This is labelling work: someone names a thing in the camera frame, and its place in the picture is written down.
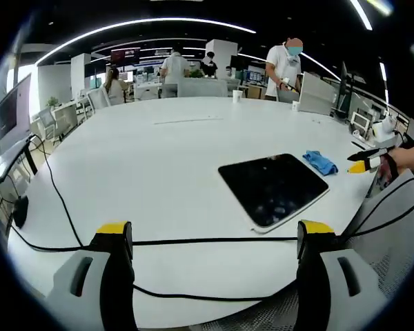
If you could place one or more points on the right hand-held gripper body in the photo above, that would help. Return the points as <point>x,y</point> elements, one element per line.
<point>384,132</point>

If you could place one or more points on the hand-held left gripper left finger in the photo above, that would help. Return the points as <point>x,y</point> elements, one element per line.
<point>86,296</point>

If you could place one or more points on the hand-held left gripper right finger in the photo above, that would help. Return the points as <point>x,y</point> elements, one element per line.
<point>345,293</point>

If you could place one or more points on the blue cleaning cloth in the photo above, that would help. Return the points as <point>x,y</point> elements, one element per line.
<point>320,161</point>

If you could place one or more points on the black tablet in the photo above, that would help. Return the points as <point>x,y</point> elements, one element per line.
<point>272,189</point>

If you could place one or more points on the person's right hand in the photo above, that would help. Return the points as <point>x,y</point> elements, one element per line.
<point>402,160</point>

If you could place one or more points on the small white screen device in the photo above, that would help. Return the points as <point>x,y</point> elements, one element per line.
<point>360,121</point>

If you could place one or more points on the black monitor on stand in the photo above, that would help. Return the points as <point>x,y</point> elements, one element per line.
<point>345,86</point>

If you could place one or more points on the white paper cup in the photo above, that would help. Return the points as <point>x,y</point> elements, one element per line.
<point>237,96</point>
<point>295,106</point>

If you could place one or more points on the black power adapter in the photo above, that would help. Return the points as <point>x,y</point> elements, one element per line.
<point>20,212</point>

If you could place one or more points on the black standing desk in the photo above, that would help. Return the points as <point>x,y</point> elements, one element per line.
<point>7,162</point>

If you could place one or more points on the grey sofa back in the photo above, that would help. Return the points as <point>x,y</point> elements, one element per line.
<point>201,88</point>

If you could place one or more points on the grey office chair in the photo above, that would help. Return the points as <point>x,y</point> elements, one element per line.
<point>48,122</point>

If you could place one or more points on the large black monitor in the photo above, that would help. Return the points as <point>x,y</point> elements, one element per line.
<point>14,113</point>

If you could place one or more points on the potted green plant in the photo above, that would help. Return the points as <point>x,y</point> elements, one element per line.
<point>52,101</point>

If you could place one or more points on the white office chair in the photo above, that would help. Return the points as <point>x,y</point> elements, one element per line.
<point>99,98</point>

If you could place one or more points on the curved ceiling light strip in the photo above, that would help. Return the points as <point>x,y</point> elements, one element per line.
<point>124,25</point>

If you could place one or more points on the red wall screen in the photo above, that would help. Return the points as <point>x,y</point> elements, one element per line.
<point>125,56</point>

